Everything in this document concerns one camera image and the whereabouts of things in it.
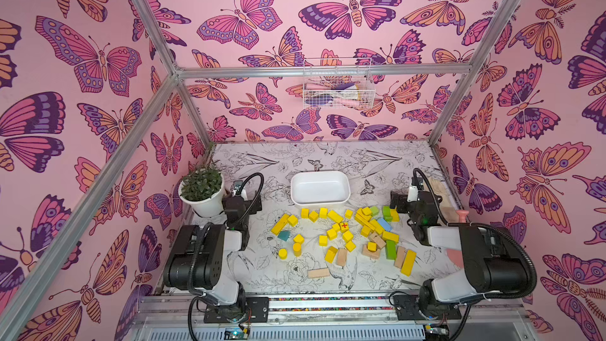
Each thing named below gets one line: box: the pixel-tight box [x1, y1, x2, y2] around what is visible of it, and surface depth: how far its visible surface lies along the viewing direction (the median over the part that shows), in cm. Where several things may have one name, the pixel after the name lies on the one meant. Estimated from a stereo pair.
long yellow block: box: [271, 213, 290, 236], surface depth 94 cm
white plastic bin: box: [290, 170, 352, 207], surface depth 105 cm
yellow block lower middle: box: [325, 246, 338, 264], surface depth 86 cm
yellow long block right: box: [400, 249, 417, 277], surface depth 85 cm
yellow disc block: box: [278, 247, 289, 260], surface depth 86 cm
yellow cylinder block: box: [292, 242, 303, 258], surface depth 84 cm
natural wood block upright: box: [337, 247, 348, 267], surface depth 87 cm
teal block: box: [276, 230, 291, 242], surface depth 92 cm
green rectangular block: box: [385, 239, 397, 260], surface depth 87 cm
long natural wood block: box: [307, 268, 330, 279], surface depth 82 cm
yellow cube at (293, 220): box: [287, 214, 300, 228], surface depth 94 cm
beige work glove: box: [422, 176, 462, 224], surface depth 102 cm
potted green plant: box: [178, 160, 225, 218], surface depth 87 cm
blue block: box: [377, 217, 393, 232], surface depth 93 cm
